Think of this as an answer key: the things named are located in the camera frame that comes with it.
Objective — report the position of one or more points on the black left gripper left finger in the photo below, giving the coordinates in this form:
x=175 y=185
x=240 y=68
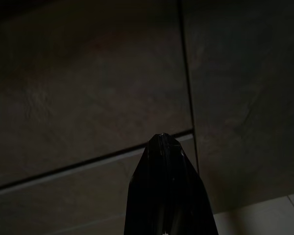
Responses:
x=147 y=195

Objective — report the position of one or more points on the grey-brown cabinet drawer front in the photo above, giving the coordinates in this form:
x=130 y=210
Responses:
x=63 y=203

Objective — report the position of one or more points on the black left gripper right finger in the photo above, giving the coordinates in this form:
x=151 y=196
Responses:
x=186 y=200

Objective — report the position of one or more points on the grey-brown cabinet door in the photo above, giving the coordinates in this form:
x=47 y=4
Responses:
x=247 y=98

